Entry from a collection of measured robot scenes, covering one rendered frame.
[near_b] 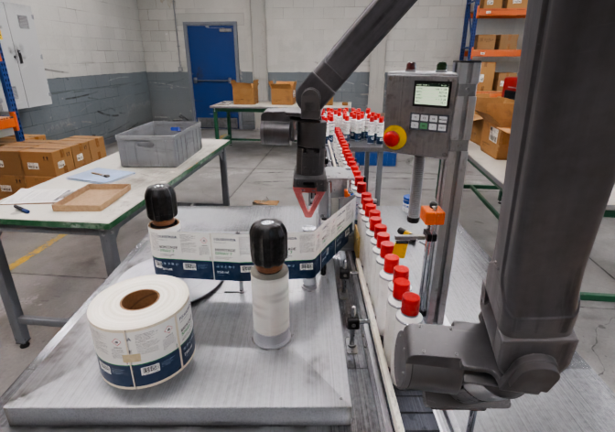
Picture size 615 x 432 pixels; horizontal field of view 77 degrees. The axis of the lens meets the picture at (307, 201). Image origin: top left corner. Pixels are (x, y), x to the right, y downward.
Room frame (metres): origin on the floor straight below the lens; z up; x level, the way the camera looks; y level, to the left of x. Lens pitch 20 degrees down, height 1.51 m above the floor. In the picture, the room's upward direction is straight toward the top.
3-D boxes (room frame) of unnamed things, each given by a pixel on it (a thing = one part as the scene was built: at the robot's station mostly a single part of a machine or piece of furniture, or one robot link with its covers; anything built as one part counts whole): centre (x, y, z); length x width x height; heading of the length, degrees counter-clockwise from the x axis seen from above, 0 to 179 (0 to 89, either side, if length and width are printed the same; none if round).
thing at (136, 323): (0.70, 0.36, 0.95); 0.20 x 0.20 x 0.14
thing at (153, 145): (2.85, 1.06, 0.91); 0.60 x 0.40 x 0.22; 177
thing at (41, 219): (2.59, 1.17, 0.40); 1.90 x 0.75 x 0.80; 174
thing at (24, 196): (1.92, 1.44, 0.81); 0.38 x 0.36 x 0.02; 174
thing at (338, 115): (3.31, -0.30, 0.98); 0.57 x 0.46 x 0.21; 90
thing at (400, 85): (0.95, -0.28, 1.38); 0.17 x 0.10 x 0.19; 55
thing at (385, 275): (0.78, -0.19, 0.98); 0.05 x 0.05 x 0.20
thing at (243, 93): (6.56, 1.01, 0.97); 0.47 x 0.41 x 0.37; 170
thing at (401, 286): (0.68, -0.19, 0.98); 0.05 x 0.05 x 0.20
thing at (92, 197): (1.93, 1.12, 0.82); 0.34 x 0.24 x 0.03; 0
